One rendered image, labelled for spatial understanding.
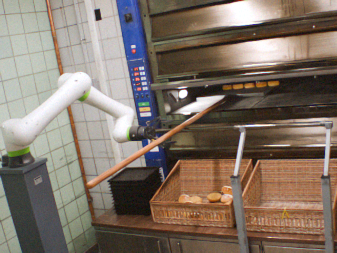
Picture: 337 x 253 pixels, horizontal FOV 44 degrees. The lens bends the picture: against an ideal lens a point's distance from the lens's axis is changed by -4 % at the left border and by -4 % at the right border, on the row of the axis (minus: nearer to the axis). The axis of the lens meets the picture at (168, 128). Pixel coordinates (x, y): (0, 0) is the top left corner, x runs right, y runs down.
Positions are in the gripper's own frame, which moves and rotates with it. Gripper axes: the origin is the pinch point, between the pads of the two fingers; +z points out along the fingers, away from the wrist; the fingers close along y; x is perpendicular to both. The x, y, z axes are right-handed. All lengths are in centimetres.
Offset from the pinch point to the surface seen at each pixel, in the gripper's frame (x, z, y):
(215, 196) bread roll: -40, 3, 57
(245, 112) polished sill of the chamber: -53, 26, 3
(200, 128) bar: -16.2, 10.7, 3.2
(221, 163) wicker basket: -52, 5, 37
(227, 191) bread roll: -40, 11, 53
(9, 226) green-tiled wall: 30, -124, 55
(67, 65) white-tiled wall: -56, -115, -44
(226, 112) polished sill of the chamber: -54, 13, 2
